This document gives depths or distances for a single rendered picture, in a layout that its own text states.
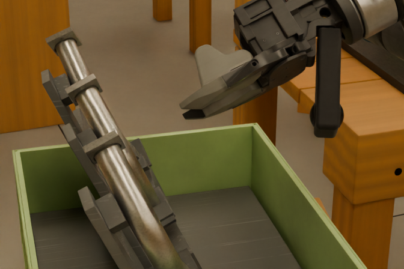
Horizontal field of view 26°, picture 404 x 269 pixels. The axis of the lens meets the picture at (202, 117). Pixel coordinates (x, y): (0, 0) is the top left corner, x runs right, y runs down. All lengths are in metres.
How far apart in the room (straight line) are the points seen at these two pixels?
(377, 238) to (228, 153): 0.41
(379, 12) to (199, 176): 0.64
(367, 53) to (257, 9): 1.10
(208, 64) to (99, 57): 3.62
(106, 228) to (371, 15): 0.36
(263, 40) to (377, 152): 0.76
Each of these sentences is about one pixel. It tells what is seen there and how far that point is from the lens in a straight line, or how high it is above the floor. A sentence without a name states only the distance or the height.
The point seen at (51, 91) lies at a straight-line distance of 1.22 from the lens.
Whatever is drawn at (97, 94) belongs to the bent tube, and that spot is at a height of 1.17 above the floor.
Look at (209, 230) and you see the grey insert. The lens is 1.41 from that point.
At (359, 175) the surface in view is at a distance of 1.67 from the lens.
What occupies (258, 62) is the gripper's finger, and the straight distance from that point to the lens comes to 0.91.
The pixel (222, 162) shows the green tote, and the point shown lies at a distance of 1.51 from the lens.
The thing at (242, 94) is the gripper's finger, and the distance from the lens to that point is 0.97.
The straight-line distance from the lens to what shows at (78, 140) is 1.05.
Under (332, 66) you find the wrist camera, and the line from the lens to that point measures 0.95.
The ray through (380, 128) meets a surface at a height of 0.90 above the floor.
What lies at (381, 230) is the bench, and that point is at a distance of 1.76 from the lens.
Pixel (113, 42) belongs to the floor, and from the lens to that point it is 4.76.
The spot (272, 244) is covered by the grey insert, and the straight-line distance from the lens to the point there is 1.38.
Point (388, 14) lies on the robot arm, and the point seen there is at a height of 1.30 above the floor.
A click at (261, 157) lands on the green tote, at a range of 1.47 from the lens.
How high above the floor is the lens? 1.60
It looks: 25 degrees down
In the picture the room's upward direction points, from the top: straight up
